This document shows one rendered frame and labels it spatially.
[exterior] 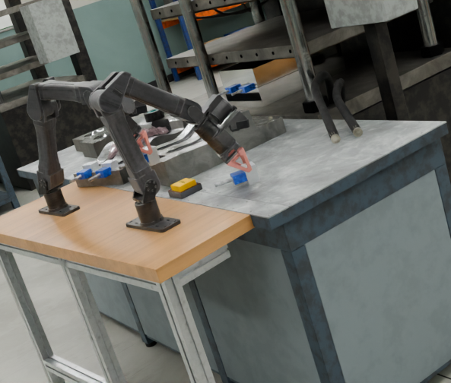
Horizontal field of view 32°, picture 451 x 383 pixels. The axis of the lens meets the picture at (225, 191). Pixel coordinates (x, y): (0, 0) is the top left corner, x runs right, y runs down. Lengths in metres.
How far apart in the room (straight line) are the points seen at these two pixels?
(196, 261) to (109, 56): 8.60
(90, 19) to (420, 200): 8.34
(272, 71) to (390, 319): 1.44
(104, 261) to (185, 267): 0.27
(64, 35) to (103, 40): 3.51
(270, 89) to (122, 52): 7.22
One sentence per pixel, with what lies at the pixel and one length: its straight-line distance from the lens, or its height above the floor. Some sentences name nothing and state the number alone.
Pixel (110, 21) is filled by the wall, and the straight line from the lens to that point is 10.57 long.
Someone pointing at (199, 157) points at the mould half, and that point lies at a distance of 2.65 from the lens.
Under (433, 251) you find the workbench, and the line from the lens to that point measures 2.51.
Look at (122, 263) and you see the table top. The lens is 2.09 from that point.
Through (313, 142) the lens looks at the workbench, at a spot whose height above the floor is 0.80.
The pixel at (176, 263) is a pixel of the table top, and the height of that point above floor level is 0.78.
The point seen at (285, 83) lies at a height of 0.84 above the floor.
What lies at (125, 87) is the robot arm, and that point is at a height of 1.20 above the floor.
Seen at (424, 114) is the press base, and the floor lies 0.59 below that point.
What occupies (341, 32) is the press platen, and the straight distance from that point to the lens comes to 3.25.
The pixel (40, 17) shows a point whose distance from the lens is 6.96.
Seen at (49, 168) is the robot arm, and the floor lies 0.96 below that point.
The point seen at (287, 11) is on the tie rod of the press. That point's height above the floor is 1.18.
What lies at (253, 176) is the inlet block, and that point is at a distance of 2.36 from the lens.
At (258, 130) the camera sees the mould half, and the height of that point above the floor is 0.85.
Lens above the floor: 1.47
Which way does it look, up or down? 16 degrees down
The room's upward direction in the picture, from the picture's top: 18 degrees counter-clockwise
